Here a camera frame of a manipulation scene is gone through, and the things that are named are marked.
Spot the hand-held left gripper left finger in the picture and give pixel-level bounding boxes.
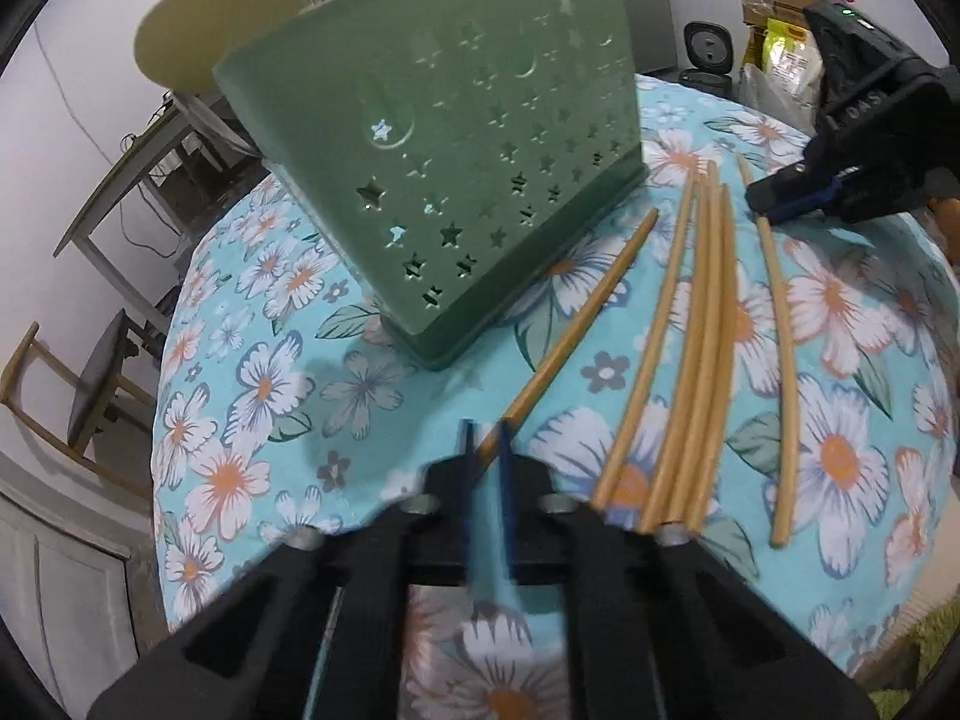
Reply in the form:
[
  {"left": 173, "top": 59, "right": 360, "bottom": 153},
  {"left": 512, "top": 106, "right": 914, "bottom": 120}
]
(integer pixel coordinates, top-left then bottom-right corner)
[{"left": 86, "top": 420, "right": 482, "bottom": 720}]

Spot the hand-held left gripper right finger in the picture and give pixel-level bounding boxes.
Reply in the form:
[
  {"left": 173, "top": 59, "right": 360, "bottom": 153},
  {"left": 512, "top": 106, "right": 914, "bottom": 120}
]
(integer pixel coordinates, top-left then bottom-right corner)
[{"left": 499, "top": 426, "right": 880, "bottom": 720}]

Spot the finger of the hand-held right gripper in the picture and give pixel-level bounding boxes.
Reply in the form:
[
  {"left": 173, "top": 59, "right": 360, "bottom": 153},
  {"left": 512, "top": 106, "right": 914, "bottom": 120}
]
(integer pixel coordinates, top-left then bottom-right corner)
[
  {"left": 765, "top": 180, "right": 848, "bottom": 224},
  {"left": 748, "top": 159, "right": 826, "bottom": 205}
]

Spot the bunch of wooden chopsticks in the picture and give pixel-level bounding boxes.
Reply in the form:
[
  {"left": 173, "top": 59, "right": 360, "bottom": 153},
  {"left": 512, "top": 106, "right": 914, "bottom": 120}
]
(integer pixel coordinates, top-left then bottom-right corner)
[{"left": 592, "top": 159, "right": 740, "bottom": 537}]

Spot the tan bamboo chopstick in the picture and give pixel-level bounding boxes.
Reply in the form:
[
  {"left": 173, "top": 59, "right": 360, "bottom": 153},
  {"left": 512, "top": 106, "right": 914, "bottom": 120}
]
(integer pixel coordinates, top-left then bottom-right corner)
[
  {"left": 476, "top": 208, "right": 661, "bottom": 470},
  {"left": 735, "top": 154, "right": 800, "bottom": 547}
]

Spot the green perforated utensil holder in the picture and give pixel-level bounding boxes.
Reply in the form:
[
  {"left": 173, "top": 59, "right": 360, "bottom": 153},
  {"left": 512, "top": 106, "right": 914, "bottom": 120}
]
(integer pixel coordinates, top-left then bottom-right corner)
[{"left": 212, "top": 0, "right": 647, "bottom": 371}]

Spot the yellow rice bag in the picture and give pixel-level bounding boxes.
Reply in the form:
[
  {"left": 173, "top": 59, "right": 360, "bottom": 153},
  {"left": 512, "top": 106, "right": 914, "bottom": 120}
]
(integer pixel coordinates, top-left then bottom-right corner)
[{"left": 746, "top": 19, "right": 826, "bottom": 128}]

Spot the black rice cooker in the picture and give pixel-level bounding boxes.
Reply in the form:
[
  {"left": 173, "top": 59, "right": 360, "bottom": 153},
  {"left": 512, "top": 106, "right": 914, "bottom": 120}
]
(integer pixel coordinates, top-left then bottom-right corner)
[{"left": 679, "top": 20, "right": 740, "bottom": 95}]

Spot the floral blue blanket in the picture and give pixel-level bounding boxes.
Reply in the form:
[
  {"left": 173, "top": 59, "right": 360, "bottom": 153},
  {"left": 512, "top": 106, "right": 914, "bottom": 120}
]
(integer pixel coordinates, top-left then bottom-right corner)
[{"left": 150, "top": 73, "right": 960, "bottom": 720}]

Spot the silver refrigerator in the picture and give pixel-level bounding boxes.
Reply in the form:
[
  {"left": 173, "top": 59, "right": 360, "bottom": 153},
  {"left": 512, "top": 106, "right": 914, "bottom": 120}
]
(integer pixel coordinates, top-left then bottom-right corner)
[{"left": 615, "top": 0, "right": 680, "bottom": 76}]

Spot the wooden chair with black seat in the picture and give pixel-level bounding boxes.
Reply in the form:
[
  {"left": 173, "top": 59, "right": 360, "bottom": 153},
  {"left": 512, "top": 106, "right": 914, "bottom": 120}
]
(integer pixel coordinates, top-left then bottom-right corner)
[{"left": 0, "top": 307, "right": 162, "bottom": 500}]

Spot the white door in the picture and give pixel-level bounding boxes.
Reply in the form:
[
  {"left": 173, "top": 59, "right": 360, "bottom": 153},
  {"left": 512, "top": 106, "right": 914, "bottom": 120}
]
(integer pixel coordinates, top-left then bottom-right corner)
[{"left": 0, "top": 457, "right": 140, "bottom": 691}]

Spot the green carpet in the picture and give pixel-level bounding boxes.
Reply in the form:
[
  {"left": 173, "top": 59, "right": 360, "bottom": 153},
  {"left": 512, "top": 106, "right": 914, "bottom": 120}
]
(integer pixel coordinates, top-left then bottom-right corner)
[{"left": 855, "top": 600, "right": 960, "bottom": 720}]

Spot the grey table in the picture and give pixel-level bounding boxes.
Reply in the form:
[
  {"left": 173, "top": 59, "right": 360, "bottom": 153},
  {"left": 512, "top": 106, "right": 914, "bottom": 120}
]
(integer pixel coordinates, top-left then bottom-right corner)
[{"left": 52, "top": 90, "right": 260, "bottom": 331}]

